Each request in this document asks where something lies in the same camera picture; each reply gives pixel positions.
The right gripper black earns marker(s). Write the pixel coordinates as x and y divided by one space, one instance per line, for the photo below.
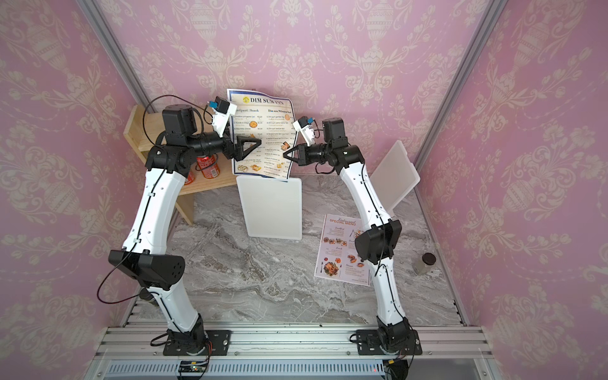
305 155

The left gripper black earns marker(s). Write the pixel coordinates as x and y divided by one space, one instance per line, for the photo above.
237 152

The blue-bordered dim sum menu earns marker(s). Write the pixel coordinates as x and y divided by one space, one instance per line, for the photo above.
269 119

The white acrylic menu rack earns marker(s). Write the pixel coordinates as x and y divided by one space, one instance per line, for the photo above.
272 208

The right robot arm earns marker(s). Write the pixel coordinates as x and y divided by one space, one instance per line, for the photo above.
376 244

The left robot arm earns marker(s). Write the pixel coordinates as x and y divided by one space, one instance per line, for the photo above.
143 256

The red soda can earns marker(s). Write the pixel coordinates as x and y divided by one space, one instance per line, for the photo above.
208 166

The red cola can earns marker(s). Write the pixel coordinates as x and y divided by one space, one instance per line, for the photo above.
190 178

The pink special menu sheet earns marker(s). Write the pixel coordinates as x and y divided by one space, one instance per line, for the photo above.
337 256

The small jar with black lid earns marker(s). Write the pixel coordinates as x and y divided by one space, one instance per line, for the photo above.
424 264

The small circuit board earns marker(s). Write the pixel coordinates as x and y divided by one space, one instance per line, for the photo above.
186 367

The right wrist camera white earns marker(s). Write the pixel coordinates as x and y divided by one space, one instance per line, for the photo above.
304 127

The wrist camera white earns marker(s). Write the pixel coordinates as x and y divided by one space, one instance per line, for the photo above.
304 127
223 110

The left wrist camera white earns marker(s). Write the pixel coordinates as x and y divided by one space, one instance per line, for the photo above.
223 110

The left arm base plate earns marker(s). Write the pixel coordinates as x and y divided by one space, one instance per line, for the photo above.
208 343

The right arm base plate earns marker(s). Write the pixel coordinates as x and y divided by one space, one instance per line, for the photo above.
373 342

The aluminium rail frame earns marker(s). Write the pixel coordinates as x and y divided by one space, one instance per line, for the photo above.
294 351

